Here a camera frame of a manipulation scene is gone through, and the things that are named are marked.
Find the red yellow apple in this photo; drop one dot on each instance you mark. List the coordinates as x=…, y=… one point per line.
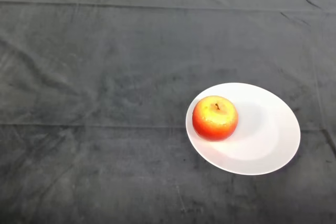
x=215, y=119

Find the white round plate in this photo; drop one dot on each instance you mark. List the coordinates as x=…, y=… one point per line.
x=262, y=134

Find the black cloth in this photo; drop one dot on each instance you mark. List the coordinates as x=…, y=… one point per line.
x=131, y=51

